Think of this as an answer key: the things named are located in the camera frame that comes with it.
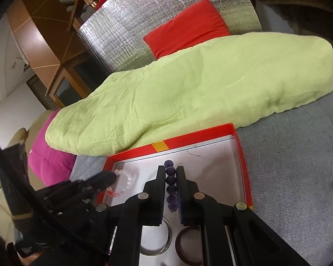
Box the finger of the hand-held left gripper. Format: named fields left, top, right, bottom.
left=44, top=188, right=101, bottom=214
left=68, top=171, right=117, bottom=194

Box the silver foil mat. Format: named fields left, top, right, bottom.
left=77, top=0, right=263, bottom=76

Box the clear glass bangle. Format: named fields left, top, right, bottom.
left=140, top=217, right=173, bottom=256

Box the pink cushion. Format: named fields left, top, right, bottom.
left=28, top=109, right=77, bottom=188

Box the black cable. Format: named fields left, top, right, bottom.
left=0, top=133, right=109, bottom=256

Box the light green blanket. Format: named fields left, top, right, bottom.
left=45, top=32, right=333, bottom=156

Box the beige sofa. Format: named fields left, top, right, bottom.
left=0, top=113, right=52, bottom=241

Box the wooden cabinet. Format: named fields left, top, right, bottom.
left=7, top=0, right=100, bottom=108

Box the dark slatted panel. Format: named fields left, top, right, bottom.
left=26, top=78, right=59, bottom=110

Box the dark brown bangle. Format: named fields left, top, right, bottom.
left=175, top=225, right=205, bottom=265

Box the grey bed cover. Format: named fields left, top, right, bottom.
left=69, top=89, right=333, bottom=266

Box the red gift box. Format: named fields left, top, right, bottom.
left=96, top=123, right=253, bottom=266

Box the dark wooden furniture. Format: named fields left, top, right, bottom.
left=250, top=0, right=333, bottom=75

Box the wooden chair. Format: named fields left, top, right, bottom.
left=68, top=0, right=101, bottom=31

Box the pale pink bead bracelet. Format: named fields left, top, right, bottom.
left=107, top=169, right=135, bottom=199

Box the dark purple bead bracelet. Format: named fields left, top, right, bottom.
left=165, top=159, right=178, bottom=213

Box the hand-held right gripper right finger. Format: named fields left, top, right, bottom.
left=176, top=166, right=311, bottom=266

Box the red cushion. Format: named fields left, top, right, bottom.
left=143, top=0, right=231, bottom=59

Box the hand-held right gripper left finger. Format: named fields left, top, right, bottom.
left=94, top=165, right=167, bottom=266

